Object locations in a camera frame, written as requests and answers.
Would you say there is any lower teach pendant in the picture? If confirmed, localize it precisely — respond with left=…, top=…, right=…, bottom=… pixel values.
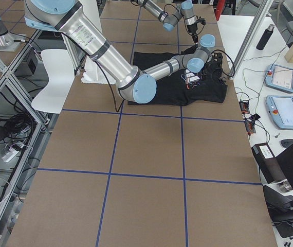
left=265, top=95, right=293, bottom=130

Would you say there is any black box device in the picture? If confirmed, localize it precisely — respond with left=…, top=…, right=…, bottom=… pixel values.
left=251, top=143, right=286, bottom=183

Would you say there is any teach pendant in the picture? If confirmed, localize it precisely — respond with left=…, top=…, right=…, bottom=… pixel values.
left=265, top=64, right=293, bottom=93
left=265, top=95, right=293, bottom=130

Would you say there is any black graphic t-shirt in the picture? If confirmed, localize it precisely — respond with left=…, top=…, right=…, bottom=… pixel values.
left=127, top=45, right=228, bottom=107

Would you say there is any black computer mouse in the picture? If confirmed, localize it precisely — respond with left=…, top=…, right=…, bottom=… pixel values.
left=280, top=139, right=293, bottom=148

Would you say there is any orange terminal strip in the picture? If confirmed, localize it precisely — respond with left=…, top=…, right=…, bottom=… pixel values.
left=239, top=100, right=256, bottom=136

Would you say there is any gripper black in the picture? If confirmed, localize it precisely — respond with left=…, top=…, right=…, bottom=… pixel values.
left=201, top=52, right=225, bottom=85
left=186, top=16, right=205, bottom=43

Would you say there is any black water bottle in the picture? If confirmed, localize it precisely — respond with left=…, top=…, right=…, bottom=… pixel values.
left=256, top=24, right=275, bottom=50

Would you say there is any white plastic chair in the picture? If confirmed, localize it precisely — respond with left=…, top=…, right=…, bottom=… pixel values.
left=31, top=49, right=75, bottom=114

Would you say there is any aluminium frame post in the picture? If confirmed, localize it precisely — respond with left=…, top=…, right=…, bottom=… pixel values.
left=229, top=0, right=273, bottom=80

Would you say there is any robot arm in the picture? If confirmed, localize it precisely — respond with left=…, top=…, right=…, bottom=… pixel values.
left=24, top=0, right=216, bottom=104
left=131, top=0, right=206, bottom=45

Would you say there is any upper teach pendant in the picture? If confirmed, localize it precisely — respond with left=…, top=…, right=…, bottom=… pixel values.
left=265, top=64, right=293, bottom=93

